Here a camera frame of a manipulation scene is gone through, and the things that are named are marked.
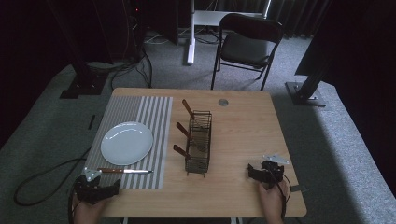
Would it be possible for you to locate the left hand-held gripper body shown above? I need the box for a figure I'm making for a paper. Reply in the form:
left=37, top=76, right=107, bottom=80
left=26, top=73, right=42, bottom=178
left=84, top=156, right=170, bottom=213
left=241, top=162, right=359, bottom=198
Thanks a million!
left=74, top=166, right=117, bottom=205

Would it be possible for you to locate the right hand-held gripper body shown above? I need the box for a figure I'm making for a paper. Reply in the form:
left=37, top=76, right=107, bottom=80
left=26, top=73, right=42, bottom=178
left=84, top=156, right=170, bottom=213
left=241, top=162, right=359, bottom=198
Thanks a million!
left=255, top=152, right=290, bottom=189

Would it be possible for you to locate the wooden-handled table knife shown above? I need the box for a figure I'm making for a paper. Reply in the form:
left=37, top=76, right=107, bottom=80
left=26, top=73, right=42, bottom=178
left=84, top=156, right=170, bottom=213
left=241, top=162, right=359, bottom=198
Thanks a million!
left=96, top=167, right=154, bottom=175

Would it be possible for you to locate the person's left hand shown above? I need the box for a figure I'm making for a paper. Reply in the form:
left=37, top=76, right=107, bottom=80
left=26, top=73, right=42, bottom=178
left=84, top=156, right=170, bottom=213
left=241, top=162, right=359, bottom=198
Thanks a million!
left=72, top=193, right=106, bottom=224

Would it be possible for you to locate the person's right hand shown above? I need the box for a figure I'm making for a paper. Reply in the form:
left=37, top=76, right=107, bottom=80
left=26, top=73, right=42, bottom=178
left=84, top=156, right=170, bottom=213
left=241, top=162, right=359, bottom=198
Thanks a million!
left=257, top=179, right=290, bottom=224

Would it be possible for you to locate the white round plate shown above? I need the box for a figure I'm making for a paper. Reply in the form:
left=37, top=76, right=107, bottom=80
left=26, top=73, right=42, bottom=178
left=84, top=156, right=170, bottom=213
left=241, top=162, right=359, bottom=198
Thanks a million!
left=100, top=120, right=155, bottom=167

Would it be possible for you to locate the grey striped placemat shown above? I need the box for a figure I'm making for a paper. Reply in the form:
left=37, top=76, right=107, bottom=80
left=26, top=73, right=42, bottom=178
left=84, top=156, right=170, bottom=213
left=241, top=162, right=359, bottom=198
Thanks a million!
left=84, top=95, right=174, bottom=190

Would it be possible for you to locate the black metal stand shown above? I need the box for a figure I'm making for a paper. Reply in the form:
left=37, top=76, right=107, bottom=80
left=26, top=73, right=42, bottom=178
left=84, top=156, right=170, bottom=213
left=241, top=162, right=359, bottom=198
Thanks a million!
left=285, top=52, right=329, bottom=108
left=46, top=0, right=109, bottom=100

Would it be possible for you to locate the black folding chair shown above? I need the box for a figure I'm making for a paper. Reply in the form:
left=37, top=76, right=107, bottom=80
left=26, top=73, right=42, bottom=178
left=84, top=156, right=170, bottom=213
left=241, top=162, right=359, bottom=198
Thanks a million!
left=210, top=12, right=285, bottom=92

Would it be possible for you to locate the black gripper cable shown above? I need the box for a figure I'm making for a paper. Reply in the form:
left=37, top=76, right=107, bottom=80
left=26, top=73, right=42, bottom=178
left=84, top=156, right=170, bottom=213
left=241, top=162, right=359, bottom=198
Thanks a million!
left=268, top=167, right=293, bottom=219

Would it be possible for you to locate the black floor cable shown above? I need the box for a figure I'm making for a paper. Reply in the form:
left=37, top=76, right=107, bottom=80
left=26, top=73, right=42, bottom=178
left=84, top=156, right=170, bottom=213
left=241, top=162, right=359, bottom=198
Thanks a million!
left=13, top=147, right=92, bottom=207

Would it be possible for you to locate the black wire cutlery rack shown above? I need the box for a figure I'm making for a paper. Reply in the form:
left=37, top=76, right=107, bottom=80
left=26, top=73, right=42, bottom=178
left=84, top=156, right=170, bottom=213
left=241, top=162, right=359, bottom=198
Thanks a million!
left=184, top=109, right=214, bottom=178

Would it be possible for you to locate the wooden-handled utensil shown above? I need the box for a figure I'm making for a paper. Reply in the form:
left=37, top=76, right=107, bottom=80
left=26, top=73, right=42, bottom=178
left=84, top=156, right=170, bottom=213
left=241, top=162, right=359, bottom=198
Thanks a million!
left=172, top=144, right=191, bottom=161
left=181, top=99, right=196, bottom=119
left=176, top=121, right=192, bottom=140

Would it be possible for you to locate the bundle of floor cables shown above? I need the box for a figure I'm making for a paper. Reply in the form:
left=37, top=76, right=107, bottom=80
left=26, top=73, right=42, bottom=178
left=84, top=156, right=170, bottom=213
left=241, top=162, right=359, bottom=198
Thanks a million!
left=87, top=31, right=154, bottom=91

